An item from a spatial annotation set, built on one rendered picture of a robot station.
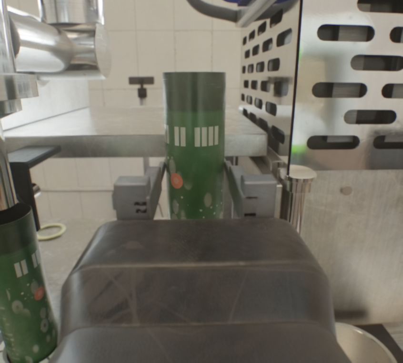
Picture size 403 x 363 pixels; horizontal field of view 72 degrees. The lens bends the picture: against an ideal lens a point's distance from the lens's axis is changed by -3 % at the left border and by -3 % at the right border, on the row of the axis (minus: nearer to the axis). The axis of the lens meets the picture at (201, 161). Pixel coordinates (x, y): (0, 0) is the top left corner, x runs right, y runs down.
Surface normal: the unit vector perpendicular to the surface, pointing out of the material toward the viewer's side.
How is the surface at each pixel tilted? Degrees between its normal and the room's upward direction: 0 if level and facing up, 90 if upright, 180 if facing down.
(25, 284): 90
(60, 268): 0
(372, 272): 90
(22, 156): 0
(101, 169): 90
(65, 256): 0
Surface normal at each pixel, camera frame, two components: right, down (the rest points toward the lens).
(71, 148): 0.03, 0.29
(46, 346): 0.90, 0.12
